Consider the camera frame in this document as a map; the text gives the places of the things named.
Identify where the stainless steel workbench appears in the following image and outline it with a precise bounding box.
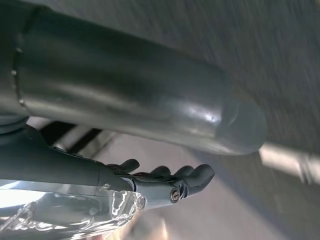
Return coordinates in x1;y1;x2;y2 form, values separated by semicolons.
258;142;320;186

